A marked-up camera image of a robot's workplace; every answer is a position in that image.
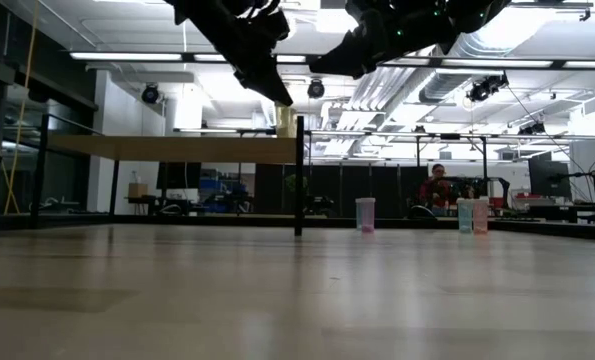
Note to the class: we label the person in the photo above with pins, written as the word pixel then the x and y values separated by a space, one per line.
pixel 434 192

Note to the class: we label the overhead light bar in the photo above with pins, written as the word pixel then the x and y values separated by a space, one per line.
pixel 127 56

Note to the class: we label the wooden shelf with black frame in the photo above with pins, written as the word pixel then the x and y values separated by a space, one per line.
pixel 177 149

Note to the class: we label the silver ventilation duct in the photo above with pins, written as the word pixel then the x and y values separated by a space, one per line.
pixel 442 87

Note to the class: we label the background black metal frame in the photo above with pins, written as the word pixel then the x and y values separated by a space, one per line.
pixel 484 165

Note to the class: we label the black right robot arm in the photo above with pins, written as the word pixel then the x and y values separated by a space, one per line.
pixel 452 20

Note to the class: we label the pink medicine bottle white cap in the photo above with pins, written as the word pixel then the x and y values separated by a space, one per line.
pixel 481 217
pixel 368 215

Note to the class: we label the round black ceiling spotlight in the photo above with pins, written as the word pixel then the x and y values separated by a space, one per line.
pixel 316 89
pixel 150 94

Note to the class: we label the black partition panels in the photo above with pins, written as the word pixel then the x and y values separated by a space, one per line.
pixel 357 182

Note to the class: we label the black wall screen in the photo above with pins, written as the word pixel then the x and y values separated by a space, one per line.
pixel 177 175

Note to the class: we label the cardboard box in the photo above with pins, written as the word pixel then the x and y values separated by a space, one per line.
pixel 138 190

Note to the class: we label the black computer monitor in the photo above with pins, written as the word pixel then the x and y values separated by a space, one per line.
pixel 549 180

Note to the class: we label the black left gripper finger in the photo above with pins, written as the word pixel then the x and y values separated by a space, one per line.
pixel 259 82
pixel 274 77

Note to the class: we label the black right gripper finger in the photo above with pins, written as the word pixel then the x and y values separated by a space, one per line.
pixel 357 45
pixel 349 65

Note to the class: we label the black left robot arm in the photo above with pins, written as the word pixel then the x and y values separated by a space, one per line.
pixel 217 5

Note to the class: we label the blue storage bins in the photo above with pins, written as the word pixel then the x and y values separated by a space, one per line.
pixel 217 192

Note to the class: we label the background green plant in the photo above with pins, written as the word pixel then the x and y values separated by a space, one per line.
pixel 291 185

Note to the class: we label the small black ceiling camera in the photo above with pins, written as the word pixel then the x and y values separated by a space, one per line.
pixel 532 129

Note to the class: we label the black ceiling camera cluster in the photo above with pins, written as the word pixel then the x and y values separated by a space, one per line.
pixel 487 88

